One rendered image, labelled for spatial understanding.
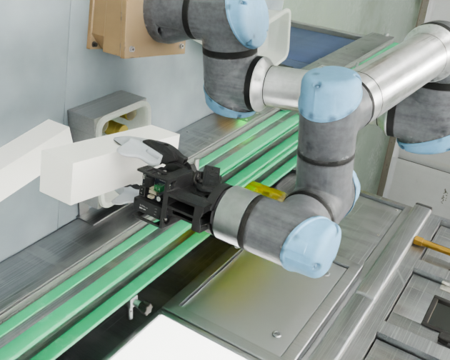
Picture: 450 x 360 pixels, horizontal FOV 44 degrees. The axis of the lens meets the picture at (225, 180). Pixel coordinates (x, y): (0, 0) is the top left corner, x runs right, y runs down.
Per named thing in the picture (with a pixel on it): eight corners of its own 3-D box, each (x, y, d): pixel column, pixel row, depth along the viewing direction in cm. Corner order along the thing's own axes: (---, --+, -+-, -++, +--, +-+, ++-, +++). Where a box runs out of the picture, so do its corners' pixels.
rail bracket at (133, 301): (98, 308, 131) (143, 333, 125) (97, 286, 128) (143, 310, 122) (110, 299, 134) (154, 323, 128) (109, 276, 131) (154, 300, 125)
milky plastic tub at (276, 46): (231, 23, 168) (256, 28, 165) (268, 1, 184) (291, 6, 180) (231, 76, 179) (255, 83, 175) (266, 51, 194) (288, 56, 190)
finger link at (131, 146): (98, 126, 79) (145, 163, 76) (126, 121, 84) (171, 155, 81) (91, 145, 81) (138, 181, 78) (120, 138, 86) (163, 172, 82)
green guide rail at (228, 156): (179, 175, 142) (205, 185, 138) (179, 171, 141) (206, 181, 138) (393, 43, 274) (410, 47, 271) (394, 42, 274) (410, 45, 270)
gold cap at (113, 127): (103, 122, 128) (118, 127, 126) (114, 118, 131) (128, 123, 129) (103, 136, 130) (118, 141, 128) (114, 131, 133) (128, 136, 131)
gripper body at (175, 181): (133, 164, 75) (208, 193, 70) (171, 152, 82) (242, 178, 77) (127, 216, 78) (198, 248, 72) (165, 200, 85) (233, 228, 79)
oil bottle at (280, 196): (218, 195, 165) (283, 220, 156) (220, 178, 163) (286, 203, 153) (228, 188, 169) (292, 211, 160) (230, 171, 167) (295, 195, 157)
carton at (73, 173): (41, 150, 77) (73, 163, 74) (151, 124, 97) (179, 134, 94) (39, 191, 79) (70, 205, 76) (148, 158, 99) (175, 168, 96)
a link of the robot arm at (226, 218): (271, 188, 75) (259, 242, 78) (241, 177, 77) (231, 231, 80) (243, 203, 69) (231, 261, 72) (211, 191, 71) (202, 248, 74)
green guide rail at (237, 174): (178, 200, 145) (203, 211, 142) (178, 197, 145) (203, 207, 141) (390, 58, 278) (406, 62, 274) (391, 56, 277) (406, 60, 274)
